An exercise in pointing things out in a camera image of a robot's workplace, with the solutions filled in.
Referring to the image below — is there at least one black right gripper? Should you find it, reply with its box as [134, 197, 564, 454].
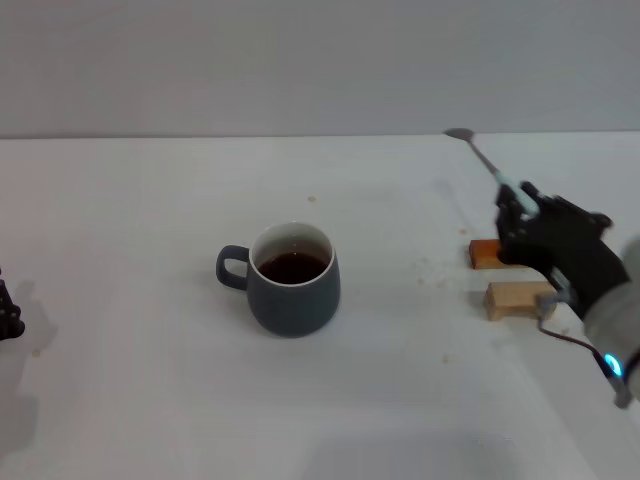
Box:
[495, 180, 631, 319]

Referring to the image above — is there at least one blue handled metal spoon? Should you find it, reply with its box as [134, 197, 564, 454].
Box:
[443, 127, 541, 217]

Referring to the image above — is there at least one dark grey ceramic cup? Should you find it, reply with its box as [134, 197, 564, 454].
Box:
[215, 221, 342, 339]

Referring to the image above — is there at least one orange wooden block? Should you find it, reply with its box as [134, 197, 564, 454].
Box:
[468, 238, 506, 271]

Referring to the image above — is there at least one light wooden notched block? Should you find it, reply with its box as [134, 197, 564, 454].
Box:
[482, 280, 557, 322]

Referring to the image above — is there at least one dark coffee liquid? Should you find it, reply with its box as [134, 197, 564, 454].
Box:
[255, 252, 331, 286]

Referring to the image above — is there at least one grey cable with metal plugs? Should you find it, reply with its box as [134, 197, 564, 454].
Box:
[535, 292, 632, 410]

